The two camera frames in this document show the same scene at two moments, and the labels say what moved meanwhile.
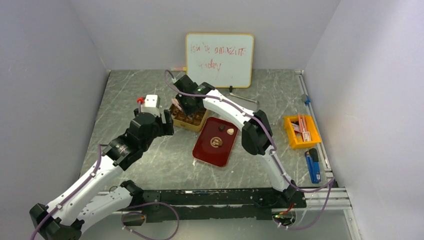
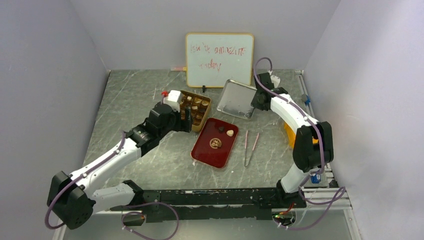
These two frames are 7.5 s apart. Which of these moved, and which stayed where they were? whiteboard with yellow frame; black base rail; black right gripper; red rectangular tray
Moved: black right gripper
Stayed: red rectangular tray; black base rail; whiteboard with yellow frame
